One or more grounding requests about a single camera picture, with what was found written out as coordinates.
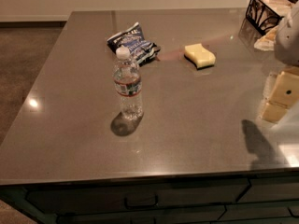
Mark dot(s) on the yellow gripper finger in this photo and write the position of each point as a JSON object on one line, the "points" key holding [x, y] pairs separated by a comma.
{"points": [[286, 87], [272, 112]]}

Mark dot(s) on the blue chip bag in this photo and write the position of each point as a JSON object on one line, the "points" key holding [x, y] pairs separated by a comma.
{"points": [[142, 50]]}

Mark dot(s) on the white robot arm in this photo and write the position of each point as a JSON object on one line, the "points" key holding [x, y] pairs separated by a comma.
{"points": [[286, 48]]}

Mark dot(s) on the clear plastic water bottle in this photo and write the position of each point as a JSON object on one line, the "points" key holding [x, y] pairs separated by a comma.
{"points": [[128, 84]]}

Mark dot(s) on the yellow sponge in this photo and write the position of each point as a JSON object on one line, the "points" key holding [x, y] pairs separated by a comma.
{"points": [[199, 56]]}

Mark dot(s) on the dark cabinet drawer front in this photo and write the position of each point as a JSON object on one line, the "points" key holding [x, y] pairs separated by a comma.
{"points": [[109, 199]]}

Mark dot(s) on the black wire napkin basket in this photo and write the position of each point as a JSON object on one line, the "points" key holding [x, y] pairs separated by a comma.
{"points": [[266, 14]]}

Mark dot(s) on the black drawer handle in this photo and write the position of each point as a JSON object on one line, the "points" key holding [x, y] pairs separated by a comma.
{"points": [[135, 202]]}

